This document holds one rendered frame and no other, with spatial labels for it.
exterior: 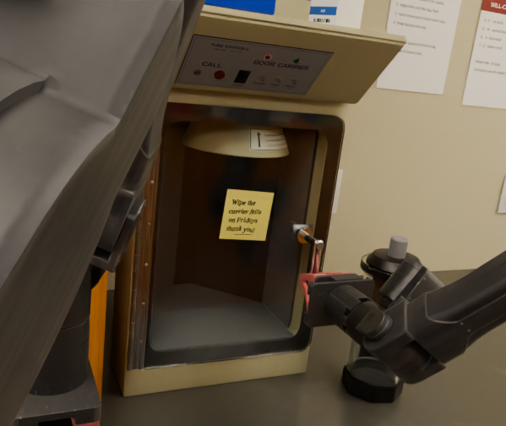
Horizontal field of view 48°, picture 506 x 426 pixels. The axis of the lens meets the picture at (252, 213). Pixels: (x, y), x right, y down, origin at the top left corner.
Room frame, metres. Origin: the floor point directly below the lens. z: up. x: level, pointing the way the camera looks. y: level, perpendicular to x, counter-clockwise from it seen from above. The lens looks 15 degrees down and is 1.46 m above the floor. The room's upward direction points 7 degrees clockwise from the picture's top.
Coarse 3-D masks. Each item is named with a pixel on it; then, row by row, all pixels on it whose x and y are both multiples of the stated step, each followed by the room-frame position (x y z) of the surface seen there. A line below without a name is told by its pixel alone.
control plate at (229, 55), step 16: (192, 48) 0.71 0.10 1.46; (208, 48) 0.71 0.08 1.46; (224, 48) 0.72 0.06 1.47; (240, 48) 0.73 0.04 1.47; (256, 48) 0.73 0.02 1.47; (272, 48) 0.74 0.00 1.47; (288, 48) 0.75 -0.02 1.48; (192, 64) 0.73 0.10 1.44; (208, 64) 0.73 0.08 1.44; (224, 64) 0.74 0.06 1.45; (240, 64) 0.75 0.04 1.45; (256, 64) 0.75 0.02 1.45; (272, 64) 0.76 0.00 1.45; (288, 64) 0.77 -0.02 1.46; (304, 64) 0.78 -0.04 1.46; (320, 64) 0.78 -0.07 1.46; (176, 80) 0.74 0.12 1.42; (192, 80) 0.75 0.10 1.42; (208, 80) 0.76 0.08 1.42; (224, 80) 0.76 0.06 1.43; (256, 80) 0.78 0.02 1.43; (272, 80) 0.79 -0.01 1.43; (288, 80) 0.79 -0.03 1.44; (304, 80) 0.80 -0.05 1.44
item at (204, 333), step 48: (192, 144) 0.78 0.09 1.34; (240, 144) 0.81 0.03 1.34; (288, 144) 0.84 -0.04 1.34; (336, 144) 0.88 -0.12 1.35; (192, 192) 0.78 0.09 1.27; (288, 192) 0.85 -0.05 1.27; (192, 240) 0.79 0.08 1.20; (240, 240) 0.82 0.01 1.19; (288, 240) 0.85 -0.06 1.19; (192, 288) 0.79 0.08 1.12; (240, 288) 0.82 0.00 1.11; (288, 288) 0.86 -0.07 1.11; (192, 336) 0.79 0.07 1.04; (240, 336) 0.83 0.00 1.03; (288, 336) 0.86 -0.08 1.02
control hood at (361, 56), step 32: (224, 32) 0.70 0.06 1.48; (256, 32) 0.71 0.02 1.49; (288, 32) 0.73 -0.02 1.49; (320, 32) 0.74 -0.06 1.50; (352, 32) 0.76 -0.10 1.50; (352, 64) 0.80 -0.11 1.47; (384, 64) 0.82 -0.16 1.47; (288, 96) 0.82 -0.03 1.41; (320, 96) 0.84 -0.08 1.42; (352, 96) 0.86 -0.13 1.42
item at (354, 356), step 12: (372, 276) 0.84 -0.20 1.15; (360, 348) 0.85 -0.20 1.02; (348, 360) 0.88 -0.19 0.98; (360, 360) 0.85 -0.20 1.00; (372, 360) 0.84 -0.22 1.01; (360, 372) 0.84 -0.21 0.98; (372, 372) 0.83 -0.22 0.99; (384, 372) 0.83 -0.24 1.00; (372, 384) 0.83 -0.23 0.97; (384, 384) 0.83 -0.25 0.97; (396, 384) 0.84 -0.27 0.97
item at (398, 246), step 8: (392, 240) 0.87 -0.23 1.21; (400, 240) 0.87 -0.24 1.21; (384, 248) 0.91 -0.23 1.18; (392, 248) 0.87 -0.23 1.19; (400, 248) 0.86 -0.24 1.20; (368, 256) 0.88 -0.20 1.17; (376, 256) 0.87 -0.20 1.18; (384, 256) 0.87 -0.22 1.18; (392, 256) 0.87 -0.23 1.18; (400, 256) 0.86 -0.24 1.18; (408, 256) 0.88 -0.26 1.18; (376, 264) 0.85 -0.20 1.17; (384, 264) 0.85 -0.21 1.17; (392, 264) 0.84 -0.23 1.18; (392, 272) 0.84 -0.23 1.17
